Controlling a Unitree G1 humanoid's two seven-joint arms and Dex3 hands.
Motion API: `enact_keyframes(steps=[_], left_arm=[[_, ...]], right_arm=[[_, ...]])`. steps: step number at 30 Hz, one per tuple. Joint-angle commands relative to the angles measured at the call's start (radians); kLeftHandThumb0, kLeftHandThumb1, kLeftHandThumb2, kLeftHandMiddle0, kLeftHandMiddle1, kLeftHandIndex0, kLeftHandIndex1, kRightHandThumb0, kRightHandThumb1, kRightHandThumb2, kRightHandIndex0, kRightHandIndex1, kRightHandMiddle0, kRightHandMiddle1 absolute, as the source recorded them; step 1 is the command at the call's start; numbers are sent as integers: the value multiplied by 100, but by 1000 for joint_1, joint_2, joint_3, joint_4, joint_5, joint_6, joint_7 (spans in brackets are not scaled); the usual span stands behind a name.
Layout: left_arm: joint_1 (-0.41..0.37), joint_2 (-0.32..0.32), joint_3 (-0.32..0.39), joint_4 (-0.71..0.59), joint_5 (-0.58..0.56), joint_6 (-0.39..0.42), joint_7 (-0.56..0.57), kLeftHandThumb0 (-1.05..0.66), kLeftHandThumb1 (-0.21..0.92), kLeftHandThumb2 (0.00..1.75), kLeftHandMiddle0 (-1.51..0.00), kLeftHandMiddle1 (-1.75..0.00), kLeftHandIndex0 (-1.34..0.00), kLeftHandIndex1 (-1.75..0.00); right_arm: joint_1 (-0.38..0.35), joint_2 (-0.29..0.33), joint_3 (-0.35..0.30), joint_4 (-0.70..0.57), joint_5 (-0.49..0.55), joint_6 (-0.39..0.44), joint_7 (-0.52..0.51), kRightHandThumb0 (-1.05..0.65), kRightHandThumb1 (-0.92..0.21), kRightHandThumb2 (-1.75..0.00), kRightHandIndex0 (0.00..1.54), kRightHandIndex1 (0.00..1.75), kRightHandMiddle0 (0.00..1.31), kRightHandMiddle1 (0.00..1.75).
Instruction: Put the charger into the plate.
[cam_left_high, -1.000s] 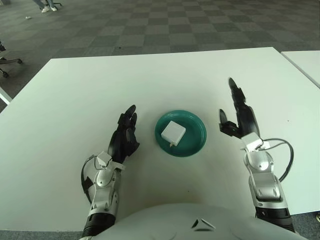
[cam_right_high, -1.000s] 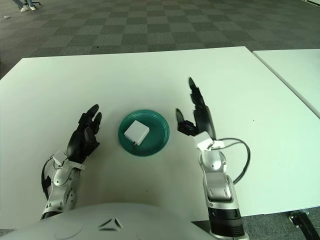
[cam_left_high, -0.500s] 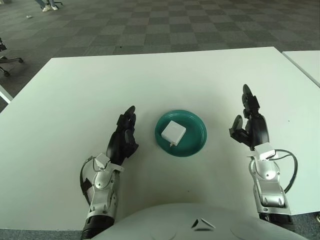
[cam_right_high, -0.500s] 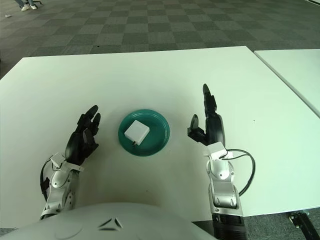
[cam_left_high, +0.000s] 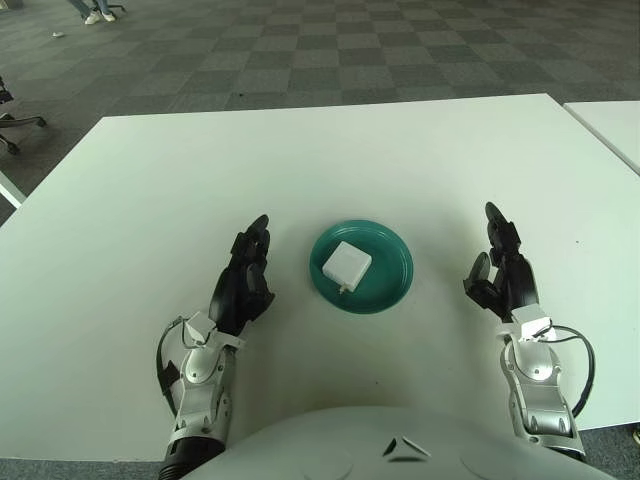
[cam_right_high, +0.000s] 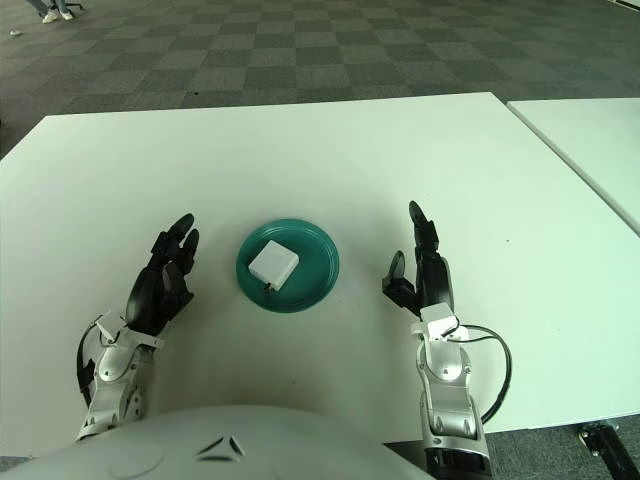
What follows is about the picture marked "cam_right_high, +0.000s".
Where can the person with white sneakers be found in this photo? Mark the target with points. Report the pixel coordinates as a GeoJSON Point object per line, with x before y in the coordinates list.
{"type": "Point", "coordinates": [51, 17]}

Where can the white wall charger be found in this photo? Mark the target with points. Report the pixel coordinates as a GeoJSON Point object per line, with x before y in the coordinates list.
{"type": "Point", "coordinates": [272, 262]}

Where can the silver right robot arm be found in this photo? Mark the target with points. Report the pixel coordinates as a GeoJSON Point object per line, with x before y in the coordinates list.
{"type": "Point", "coordinates": [450, 390]}

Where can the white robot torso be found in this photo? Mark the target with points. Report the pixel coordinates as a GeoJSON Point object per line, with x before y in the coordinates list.
{"type": "Point", "coordinates": [200, 450]}

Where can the black stand base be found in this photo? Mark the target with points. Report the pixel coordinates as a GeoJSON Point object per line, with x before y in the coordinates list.
{"type": "Point", "coordinates": [610, 450]}

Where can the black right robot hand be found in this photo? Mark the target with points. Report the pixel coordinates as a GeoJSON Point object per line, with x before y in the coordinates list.
{"type": "Point", "coordinates": [435, 280]}

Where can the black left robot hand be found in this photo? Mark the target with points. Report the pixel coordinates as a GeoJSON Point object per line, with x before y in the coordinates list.
{"type": "Point", "coordinates": [155, 295]}

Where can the wide white neighbouring table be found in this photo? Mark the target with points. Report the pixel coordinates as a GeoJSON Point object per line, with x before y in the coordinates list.
{"type": "Point", "coordinates": [595, 145]}

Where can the green round plate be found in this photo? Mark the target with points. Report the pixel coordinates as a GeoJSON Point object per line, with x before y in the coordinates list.
{"type": "Point", "coordinates": [320, 270]}

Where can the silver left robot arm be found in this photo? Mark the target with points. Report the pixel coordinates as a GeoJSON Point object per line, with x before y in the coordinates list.
{"type": "Point", "coordinates": [117, 380]}

